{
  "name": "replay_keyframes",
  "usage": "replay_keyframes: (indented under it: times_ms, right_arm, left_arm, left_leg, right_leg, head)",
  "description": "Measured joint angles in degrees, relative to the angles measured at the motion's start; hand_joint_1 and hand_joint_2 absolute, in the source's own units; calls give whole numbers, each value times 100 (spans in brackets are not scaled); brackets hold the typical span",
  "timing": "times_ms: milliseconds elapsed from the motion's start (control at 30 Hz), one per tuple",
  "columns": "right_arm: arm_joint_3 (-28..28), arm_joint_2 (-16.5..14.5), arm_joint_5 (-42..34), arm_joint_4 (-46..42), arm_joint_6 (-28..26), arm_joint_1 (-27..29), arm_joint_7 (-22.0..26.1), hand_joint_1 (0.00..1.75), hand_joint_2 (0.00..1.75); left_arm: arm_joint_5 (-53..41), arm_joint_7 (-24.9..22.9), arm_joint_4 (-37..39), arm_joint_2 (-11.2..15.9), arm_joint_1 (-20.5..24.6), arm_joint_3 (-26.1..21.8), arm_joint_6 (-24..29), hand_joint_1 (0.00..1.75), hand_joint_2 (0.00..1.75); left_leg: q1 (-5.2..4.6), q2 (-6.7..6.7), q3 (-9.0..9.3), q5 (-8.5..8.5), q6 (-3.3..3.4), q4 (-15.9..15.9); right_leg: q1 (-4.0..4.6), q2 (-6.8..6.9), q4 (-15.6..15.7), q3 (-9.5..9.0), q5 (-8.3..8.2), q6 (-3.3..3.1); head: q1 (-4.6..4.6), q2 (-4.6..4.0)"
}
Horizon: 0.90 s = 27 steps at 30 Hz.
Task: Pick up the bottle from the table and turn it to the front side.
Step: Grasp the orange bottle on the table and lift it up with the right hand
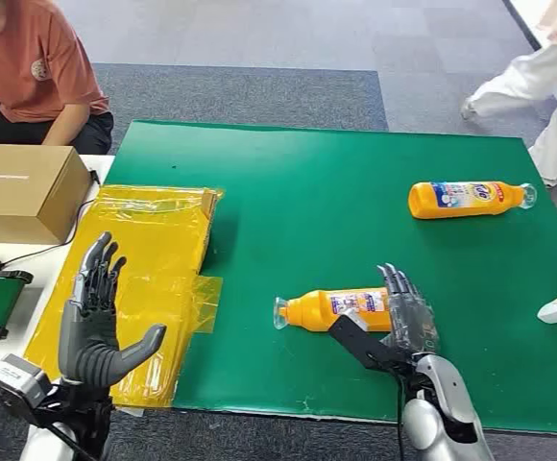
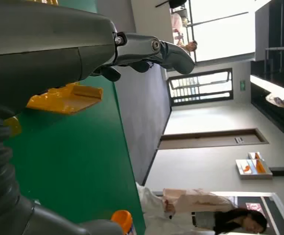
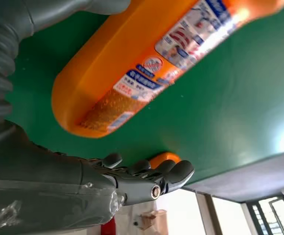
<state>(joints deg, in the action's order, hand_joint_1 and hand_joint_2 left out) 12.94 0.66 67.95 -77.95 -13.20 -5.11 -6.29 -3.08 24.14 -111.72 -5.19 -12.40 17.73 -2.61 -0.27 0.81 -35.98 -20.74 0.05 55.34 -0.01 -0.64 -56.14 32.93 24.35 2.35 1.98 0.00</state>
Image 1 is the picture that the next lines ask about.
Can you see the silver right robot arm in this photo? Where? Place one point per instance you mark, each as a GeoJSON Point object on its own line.
{"type": "Point", "coordinates": [437, 394]}

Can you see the green table mat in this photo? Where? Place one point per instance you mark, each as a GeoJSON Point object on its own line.
{"type": "Point", "coordinates": [307, 191]}

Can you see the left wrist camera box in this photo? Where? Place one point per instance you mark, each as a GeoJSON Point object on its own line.
{"type": "Point", "coordinates": [17, 382]}

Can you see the orange bottle with clear cap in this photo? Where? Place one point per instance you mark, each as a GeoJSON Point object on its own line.
{"type": "Point", "coordinates": [317, 310]}
{"type": "Point", "coordinates": [461, 200]}

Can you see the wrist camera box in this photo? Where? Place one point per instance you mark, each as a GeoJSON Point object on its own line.
{"type": "Point", "coordinates": [17, 382]}
{"type": "Point", "coordinates": [360, 343]}

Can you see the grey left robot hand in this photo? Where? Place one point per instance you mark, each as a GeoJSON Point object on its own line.
{"type": "Point", "coordinates": [86, 343]}

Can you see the brown cardboard box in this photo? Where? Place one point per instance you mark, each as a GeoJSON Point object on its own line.
{"type": "Point", "coordinates": [23, 191]}

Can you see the yellow plastic wrapped package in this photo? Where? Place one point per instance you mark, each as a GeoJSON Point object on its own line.
{"type": "Point", "coordinates": [153, 254]}

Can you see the white side table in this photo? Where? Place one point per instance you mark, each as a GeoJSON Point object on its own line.
{"type": "Point", "coordinates": [43, 273]}

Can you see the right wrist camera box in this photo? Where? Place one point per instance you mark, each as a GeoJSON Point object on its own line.
{"type": "Point", "coordinates": [360, 343]}

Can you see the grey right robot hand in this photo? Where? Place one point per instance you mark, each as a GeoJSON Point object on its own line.
{"type": "Point", "coordinates": [413, 324]}

